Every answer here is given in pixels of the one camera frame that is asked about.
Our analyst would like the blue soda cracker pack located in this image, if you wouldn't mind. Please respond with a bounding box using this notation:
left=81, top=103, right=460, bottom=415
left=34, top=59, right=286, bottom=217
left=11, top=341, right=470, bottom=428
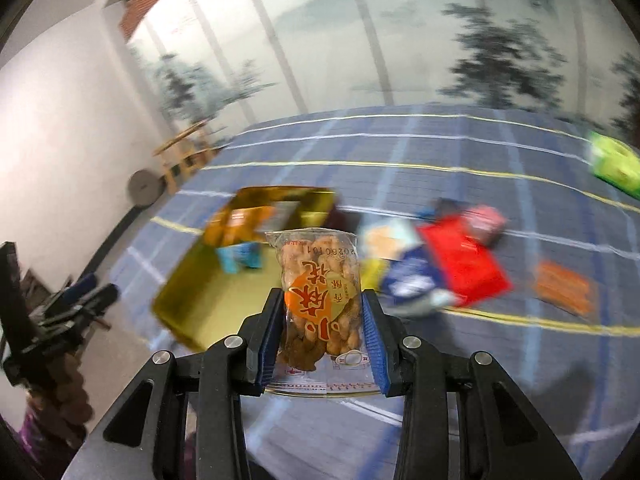
left=358, top=217, right=459, bottom=318

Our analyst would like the clear fried twist snack bag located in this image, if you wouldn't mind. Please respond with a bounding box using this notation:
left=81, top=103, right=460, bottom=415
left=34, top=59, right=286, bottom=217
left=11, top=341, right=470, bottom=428
left=267, top=228, right=378, bottom=396

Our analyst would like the blue chocolate candy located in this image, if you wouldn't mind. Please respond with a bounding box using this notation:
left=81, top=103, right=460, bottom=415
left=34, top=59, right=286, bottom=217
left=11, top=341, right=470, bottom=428
left=216, top=242, right=262, bottom=274

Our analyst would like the pink cube snack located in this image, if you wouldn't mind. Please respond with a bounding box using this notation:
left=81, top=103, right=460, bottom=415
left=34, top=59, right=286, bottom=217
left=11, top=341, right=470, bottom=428
left=462, top=205, right=508, bottom=247

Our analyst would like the orange snack bag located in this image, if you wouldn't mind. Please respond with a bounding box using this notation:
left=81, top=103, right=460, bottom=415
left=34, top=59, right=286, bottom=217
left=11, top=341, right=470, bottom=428
left=215, top=205, right=274, bottom=247

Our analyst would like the blue dark candy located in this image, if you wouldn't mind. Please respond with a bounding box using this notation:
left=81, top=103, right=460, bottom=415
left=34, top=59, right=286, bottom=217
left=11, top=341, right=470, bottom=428
left=416, top=197, right=471, bottom=223

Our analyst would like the yellow cake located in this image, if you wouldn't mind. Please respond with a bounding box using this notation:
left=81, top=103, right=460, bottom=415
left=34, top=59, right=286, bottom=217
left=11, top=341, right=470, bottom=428
left=359, top=258, right=390, bottom=292

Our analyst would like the purple sleeved forearm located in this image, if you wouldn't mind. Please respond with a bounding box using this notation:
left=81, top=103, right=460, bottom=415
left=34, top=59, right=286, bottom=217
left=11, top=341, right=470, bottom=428
left=15, top=354, right=94, bottom=479

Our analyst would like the clear orange cracker pack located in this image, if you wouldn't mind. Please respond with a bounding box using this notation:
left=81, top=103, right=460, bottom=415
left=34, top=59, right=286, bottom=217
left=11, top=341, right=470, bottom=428
left=533, top=260, right=598, bottom=318

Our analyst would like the gold and maroon toffee tin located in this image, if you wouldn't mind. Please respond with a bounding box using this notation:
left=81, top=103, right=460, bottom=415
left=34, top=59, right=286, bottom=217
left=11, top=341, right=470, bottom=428
left=152, top=185, right=346, bottom=352

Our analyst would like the red snack packet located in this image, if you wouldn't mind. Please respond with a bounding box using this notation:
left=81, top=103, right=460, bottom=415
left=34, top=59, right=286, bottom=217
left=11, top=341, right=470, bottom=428
left=416, top=216, right=512, bottom=308

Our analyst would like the round stone disc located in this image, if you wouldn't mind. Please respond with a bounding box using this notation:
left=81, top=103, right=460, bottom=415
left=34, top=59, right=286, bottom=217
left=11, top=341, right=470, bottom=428
left=127, top=169, right=164, bottom=208

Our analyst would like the small bamboo stool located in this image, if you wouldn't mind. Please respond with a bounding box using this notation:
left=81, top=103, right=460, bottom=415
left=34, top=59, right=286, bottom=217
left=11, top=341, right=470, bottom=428
left=152, top=119, right=226, bottom=195

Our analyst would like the blue plaid tablecloth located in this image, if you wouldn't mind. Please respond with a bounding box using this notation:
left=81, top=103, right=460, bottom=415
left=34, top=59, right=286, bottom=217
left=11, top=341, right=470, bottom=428
left=110, top=105, right=639, bottom=479

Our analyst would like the green tissue pack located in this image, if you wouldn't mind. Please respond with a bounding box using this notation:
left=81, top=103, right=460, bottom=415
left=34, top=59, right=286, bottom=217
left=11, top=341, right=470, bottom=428
left=588, top=131, right=639, bottom=197

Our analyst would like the painted folding screen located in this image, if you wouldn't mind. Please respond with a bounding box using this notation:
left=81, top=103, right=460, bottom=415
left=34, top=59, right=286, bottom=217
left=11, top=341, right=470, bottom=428
left=119, top=0, right=639, bottom=140

